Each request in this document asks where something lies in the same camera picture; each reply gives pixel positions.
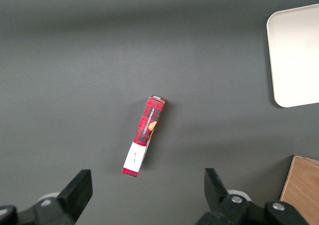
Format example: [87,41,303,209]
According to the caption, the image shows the wooden drawer cabinet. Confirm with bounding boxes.
[279,155,319,225]

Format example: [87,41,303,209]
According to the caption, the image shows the beige plastic tray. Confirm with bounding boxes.
[266,3,319,109]

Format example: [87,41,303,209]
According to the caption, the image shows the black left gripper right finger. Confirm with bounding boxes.
[196,168,310,225]

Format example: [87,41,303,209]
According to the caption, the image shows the red plaid cookie box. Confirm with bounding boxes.
[122,95,167,180]

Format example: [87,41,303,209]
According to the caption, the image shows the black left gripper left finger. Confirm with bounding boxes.
[0,169,94,225]

